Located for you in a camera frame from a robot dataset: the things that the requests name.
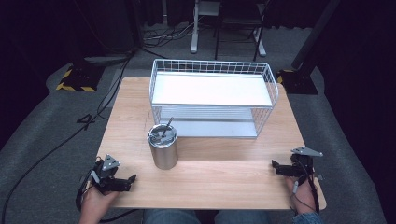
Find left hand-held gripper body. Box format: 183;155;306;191
92;154;125;192

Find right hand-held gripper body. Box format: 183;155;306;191
279;147;324;179

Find stainless steel cup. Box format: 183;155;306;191
147;123;179;171

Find spoon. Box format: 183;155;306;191
161;117;175;138

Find white wire shelf rack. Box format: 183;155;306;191
148;58;279;139

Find person's left hand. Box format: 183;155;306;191
80;187;121;217

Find person's right hand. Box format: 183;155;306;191
285;176;318;216

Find person's denim sleeve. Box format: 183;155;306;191
291;211;324;224

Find person's left leg in jeans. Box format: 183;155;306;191
142;208;203;224

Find black stand base striped edge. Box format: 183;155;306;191
276;68;319;95
55;63;106;93

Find black slanted pole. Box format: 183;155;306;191
290;0;341;72

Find white metal stand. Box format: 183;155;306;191
190;0;268;58

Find right hand-held gripper cable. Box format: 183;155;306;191
289;158;321;217

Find hand-held gripper cable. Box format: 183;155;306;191
75;158;138;224
289;158;321;217

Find left hand-held gripper cable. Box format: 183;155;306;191
75;158;138;224

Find long black floor cable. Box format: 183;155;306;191
0;46;171;224

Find bundle of floor cables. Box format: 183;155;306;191
142;21;198;49

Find black metal chair frame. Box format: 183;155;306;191
214;0;269;63

